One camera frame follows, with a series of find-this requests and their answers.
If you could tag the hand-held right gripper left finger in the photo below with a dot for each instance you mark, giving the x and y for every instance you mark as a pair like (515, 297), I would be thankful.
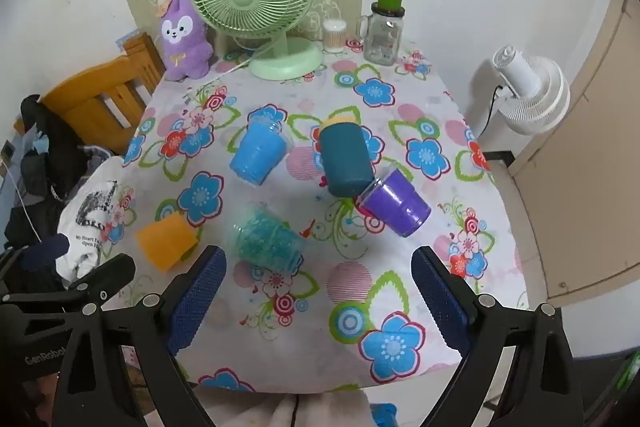
(196, 299)

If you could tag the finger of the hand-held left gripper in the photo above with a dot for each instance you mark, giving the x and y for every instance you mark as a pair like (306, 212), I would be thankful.
(107, 276)

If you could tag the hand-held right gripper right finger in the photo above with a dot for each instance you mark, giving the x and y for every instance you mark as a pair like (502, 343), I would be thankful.
(441, 302)

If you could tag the orange cup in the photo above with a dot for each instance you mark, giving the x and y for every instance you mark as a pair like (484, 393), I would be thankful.
(165, 243)

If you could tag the teal glitter cup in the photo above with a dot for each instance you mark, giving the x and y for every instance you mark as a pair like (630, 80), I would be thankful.
(267, 239)

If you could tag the purple cup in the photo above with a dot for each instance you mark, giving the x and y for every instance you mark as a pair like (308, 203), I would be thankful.
(397, 204)

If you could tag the light blue cup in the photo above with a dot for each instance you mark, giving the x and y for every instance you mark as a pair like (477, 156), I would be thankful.
(257, 154)

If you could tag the dark teal cup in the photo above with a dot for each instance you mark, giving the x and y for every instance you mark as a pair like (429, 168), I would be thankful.
(345, 162)

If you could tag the white printed shirt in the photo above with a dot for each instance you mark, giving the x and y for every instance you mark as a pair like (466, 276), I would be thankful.
(87, 217)

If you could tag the floral tablecloth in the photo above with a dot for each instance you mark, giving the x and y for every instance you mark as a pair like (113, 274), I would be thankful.
(310, 307)

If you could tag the blue cloth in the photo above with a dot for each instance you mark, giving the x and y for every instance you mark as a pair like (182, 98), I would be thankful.
(384, 414)

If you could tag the pile of dark clothes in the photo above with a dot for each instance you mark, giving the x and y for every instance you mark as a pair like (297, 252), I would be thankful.
(47, 157)

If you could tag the white cloth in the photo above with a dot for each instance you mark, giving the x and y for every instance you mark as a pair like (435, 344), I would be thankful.
(280, 409)

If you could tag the wooden chair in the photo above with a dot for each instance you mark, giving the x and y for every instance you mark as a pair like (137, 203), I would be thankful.
(95, 102)

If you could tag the beige door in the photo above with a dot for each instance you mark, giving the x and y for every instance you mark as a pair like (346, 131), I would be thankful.
(590, 187)

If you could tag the white standing fan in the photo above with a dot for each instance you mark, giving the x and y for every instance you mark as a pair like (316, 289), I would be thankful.
(532, 92)

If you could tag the purple plush toy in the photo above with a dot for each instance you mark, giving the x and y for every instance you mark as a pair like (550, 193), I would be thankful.
(182, 42)

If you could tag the glass jar with green lid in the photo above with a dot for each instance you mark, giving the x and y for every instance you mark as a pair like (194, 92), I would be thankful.
(384, 37)

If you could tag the clear cotton swab container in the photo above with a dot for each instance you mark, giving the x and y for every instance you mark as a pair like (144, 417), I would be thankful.
(334, 38)

